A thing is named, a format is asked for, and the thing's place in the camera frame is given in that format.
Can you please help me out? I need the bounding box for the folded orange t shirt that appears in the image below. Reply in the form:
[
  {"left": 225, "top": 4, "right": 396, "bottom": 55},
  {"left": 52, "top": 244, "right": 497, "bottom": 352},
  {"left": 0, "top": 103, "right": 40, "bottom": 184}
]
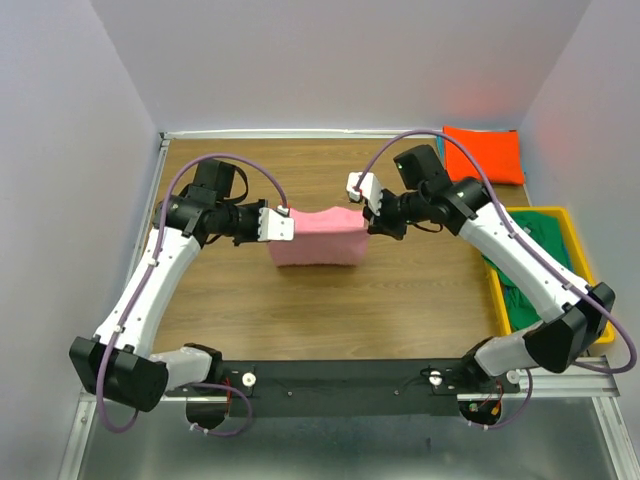
[{"left": 442, "top": 125, "right": 525, "bottom": 185}]

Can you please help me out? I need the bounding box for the pink t shirt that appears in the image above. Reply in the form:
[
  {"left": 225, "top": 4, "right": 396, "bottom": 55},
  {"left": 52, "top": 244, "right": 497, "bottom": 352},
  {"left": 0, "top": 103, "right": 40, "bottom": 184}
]
[{"left": 267, "top": 207, "right": 369, "bottom": 267}]

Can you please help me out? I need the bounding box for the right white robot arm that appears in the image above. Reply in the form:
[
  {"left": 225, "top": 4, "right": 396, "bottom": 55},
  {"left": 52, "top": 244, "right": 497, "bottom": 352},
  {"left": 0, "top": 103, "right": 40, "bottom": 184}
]
[{"left": 346, "top": 145, "right": 615, "bottom": 392}]

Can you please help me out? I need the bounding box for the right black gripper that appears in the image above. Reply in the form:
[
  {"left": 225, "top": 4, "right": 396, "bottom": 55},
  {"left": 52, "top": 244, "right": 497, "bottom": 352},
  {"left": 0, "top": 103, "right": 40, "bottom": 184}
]
[{"left": 362, "top": 186, "right": 426, "bottom": 240}]

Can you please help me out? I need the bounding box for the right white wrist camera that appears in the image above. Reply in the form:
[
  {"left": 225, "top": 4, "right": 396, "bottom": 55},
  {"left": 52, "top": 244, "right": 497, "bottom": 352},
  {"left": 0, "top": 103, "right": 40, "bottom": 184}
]
[{"left": 345, "top": 172, "right": 382, "bottom": 216}]

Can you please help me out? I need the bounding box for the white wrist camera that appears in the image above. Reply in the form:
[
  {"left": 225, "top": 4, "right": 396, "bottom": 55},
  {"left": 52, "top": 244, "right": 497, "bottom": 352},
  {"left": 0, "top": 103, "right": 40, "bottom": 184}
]
[
  {"left": 345, "top": 172, "right": 382, "bottom": 216},
  {"left": 257, "top": 205, "right": 295, "bottom": 243}
]

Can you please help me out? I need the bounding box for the yellow plastic bin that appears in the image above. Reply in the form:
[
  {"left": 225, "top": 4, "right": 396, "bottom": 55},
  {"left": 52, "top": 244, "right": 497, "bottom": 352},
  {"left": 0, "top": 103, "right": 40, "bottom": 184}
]
[{"left": 485, "top": 206, "right": 596, "bottom": 336}]

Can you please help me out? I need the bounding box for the folded blue t shirt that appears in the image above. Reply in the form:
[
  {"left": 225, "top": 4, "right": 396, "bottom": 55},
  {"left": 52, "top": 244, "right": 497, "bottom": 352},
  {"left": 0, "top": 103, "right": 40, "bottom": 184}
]
[{"left": 435, "top": 135, "right": 446, "bottom": 168}]

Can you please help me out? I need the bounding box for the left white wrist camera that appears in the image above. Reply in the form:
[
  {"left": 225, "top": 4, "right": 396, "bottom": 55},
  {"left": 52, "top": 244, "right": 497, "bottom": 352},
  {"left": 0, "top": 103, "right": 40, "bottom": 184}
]
[{"left": 257, "top": 205, "right": 295, "bottom": 243}]

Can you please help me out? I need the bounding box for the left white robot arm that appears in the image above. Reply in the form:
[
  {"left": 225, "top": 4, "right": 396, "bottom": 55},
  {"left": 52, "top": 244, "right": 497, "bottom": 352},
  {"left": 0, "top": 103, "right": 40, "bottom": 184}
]
[{"left": 69, "top": 153, "right": 274, "bottom": 420}]

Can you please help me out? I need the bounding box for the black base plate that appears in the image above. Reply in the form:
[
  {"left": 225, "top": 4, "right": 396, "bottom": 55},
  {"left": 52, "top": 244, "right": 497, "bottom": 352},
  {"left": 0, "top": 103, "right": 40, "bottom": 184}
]
[{"left": 185, "top": 359, "right": 520, "bottom": 434}]

